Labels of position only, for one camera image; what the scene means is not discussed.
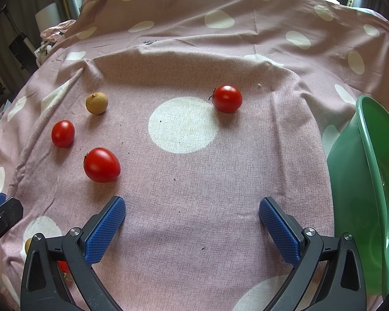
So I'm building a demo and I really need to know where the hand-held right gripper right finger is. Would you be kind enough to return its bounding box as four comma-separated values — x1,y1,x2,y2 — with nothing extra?
259,196,367,311

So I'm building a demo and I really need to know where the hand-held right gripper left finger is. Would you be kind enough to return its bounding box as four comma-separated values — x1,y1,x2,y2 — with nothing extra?
20,196,127,311

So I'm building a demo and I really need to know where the green plastic bowl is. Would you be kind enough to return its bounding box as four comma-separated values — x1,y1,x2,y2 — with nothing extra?
327,95,389,299

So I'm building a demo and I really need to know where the large red cherry tomato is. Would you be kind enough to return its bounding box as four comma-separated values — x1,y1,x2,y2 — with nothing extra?
83,147,121,183

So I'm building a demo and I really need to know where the pink polka dot blanket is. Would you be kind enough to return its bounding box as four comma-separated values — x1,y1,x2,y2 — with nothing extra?
0,0,389,311

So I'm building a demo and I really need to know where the small red cherry tomato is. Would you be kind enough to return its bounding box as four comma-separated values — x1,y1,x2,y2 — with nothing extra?
51,120,75,149

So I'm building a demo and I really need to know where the red cherry tomato with stem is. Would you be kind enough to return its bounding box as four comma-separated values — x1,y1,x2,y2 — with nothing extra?
209,85,243,113

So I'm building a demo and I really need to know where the black box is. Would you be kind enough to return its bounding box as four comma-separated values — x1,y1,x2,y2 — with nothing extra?
8,32,37,69

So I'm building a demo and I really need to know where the floral cloth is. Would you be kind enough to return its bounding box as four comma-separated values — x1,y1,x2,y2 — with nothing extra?
38,19,77,59

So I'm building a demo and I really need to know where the white lamp shade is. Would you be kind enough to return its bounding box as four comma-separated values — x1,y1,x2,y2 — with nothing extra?
35,3,59,35

